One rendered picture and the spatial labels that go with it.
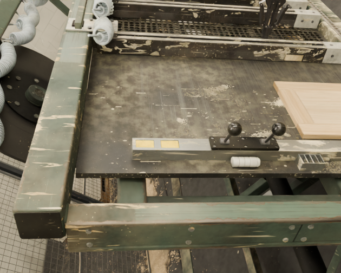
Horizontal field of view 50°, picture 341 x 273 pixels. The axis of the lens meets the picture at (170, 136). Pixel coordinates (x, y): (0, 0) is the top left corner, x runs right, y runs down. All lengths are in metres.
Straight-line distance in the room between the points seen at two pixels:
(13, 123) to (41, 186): 0.86
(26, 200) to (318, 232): 0.69
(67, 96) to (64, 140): 0.19
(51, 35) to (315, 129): 5.92
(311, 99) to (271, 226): 0.64
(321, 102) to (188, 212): 0.75
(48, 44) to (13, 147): 5.36
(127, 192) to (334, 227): 0.53
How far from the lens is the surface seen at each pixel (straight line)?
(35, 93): 1.83
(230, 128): 0.95
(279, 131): 1.00
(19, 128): 1.69
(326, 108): 1.41
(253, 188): 2.83
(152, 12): 1.84
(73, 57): 1.30
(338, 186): 1.22
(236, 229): 0.91
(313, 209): 0.97
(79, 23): 1.15
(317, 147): 1.17
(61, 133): 0.98
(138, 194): 1.00
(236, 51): 1.58
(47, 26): 6.78
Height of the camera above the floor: 2.10
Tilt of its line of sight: 28 degrees down
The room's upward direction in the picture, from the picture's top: 61 degrees counter-clockwise
